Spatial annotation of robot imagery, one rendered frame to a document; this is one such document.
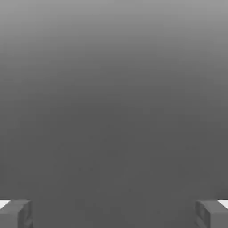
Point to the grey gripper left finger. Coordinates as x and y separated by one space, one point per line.
15 214

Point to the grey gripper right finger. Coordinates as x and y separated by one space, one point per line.
212 214

